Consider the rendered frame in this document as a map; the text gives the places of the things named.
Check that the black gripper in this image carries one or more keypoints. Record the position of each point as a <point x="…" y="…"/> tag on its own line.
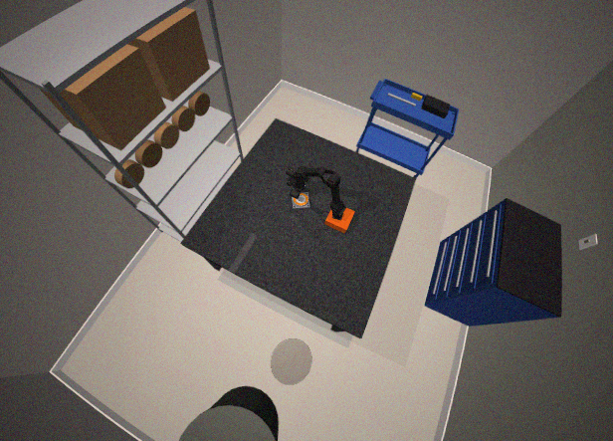
<point x="297" y="190"/>

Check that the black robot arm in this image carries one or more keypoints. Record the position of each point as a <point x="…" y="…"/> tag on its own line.
<point x="300" y="175"/>

